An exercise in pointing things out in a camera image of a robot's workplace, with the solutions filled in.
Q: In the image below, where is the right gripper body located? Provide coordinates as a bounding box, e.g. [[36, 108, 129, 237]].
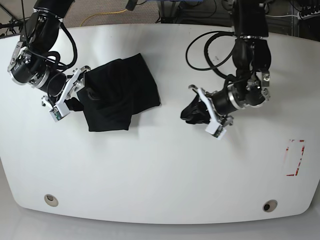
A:
[[7, 41, 83, 100]]

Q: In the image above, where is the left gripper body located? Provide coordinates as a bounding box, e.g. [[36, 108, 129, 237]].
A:
[[209, 71, 271, 116]]

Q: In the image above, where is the black T-shirt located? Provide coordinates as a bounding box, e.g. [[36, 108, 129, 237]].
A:
[[77, 53, 161, 132]]

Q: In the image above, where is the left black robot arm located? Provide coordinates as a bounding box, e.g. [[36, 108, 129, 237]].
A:
[[180, 0, 272, 126]]

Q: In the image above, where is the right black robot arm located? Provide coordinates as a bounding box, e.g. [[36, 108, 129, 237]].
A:
[[7, 0, 99, 121]]

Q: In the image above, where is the black tripod stand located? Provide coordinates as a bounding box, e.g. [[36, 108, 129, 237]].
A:
[[0, 0, 35, 36]]

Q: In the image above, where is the red tape rectangle marking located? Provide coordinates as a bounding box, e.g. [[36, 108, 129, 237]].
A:
[[283, 139, 306, 177]]

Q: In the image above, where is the white power strip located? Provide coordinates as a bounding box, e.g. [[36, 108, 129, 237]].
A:
[[297, 3, 320, 20]]

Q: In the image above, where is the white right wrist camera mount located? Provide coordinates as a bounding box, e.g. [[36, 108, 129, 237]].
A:
[[41, 65, 91, 122]]

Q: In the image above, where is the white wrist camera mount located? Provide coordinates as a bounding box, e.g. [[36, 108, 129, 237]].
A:
[[188, 84, 234, 140], [41, 65, 91, 122]]

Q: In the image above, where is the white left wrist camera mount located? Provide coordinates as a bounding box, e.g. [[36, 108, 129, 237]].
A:
[[188, 84, 234, 140]]

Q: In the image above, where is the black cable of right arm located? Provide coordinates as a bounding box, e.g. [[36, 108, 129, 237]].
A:
[[44, 23, 79, 72]]

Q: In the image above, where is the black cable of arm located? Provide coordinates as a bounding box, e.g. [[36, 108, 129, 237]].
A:
[[185, 31, 251, 83], [44, 23, 79, 72]]

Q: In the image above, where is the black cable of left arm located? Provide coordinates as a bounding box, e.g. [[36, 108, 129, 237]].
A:
[[185, 31, 251, 83]]

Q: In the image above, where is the yellow cable on floor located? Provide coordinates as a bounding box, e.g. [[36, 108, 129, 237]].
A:
[[79, 8, 127, 27]]

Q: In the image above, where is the left table cable grommet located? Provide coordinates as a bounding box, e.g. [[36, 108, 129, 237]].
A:
[[44, 194, 59, 207]]

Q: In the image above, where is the table cable grommet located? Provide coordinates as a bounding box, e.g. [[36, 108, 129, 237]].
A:
[[44, 194, 59, 207], [262, 199, 278, 213]]

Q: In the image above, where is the right table cable grommet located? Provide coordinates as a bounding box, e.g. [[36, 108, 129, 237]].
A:
[[262, 199, 278, 213]]

